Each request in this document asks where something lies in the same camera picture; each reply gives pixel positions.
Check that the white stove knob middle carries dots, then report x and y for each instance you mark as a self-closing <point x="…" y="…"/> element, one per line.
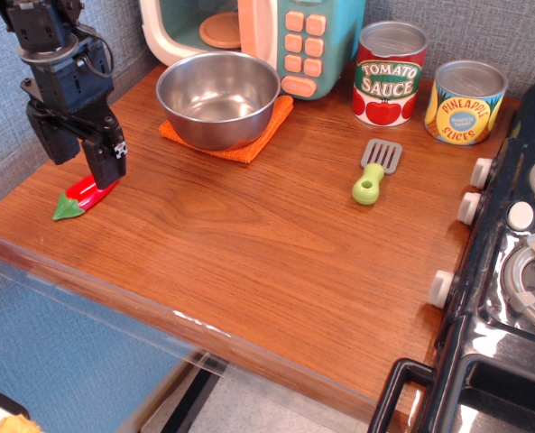
<point x="468" y="207"/>

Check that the yellow object bottom left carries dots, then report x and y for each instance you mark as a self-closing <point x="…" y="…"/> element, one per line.
<point x="18" y="424"/>

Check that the pineapple slices can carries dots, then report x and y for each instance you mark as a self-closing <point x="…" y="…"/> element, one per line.
<point x="464" y="102"/>

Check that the stainless steel bowl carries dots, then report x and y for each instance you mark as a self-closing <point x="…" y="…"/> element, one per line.
<point x="218" y="101"/>

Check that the black toy stove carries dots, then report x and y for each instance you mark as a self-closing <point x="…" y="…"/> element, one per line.
<point x="483" y="379"/>

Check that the red toy chili pepper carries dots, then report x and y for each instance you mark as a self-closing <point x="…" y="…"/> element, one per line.
<point x="79" y="198"/>

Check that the white stove knob top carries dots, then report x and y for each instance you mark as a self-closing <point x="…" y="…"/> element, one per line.
<point x="480" y="172"/>

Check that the white stove knob bottom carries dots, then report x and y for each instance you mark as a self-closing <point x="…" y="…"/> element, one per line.
<point x="440" y="287"/>

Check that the grey green toy spatula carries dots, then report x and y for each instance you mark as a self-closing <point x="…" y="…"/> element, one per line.
<point x="380" y="158"/>

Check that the white stove knob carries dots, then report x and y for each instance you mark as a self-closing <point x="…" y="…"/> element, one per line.
<point x="468" y="207"/>
<point x="480" y="172"/>
<point x="440" y="287"/>

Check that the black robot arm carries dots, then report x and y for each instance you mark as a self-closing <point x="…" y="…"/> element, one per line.
<point x="46" y="24"/>

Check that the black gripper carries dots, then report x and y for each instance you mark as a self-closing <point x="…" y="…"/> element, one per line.
<point x="68" y="94"/>

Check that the orange cloth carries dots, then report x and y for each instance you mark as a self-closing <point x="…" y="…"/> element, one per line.
<point x="282" y="108"/>

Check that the teal toy microwave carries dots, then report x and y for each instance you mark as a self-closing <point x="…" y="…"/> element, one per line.
<point x="309" y="43"/>

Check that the tomato sauce can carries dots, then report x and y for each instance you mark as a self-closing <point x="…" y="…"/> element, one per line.
<point x="388" y="68"/>

